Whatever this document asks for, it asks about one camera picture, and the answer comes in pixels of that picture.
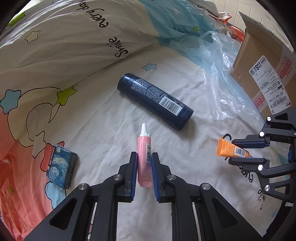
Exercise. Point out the white carved headboard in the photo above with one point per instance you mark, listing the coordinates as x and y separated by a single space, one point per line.
254 10

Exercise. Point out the orange white plastic wrapper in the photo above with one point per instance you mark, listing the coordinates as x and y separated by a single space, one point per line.
222 18

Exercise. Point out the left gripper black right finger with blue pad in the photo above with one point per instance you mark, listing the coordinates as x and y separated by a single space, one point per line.
198 212

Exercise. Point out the clear plastic bag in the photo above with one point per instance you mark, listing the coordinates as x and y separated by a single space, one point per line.
226 97

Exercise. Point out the small orange tube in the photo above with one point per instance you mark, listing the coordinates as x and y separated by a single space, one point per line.
227 149

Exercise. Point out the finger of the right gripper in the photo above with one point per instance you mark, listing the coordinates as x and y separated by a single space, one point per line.
279 128
283 190

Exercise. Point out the dark blue bottle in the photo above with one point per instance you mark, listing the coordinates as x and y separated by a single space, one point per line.
168 108

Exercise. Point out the starry night card box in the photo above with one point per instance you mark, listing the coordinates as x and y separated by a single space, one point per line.
61 167

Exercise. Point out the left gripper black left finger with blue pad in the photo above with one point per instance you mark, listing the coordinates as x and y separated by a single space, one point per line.
90 212

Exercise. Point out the brown cardboard shipping box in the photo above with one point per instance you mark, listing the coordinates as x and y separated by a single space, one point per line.
265 69

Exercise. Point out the cartoon star print duvet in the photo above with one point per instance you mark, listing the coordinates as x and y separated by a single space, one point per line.
61 62

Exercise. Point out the pink tube with white cap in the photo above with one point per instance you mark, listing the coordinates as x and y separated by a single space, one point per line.
144 169

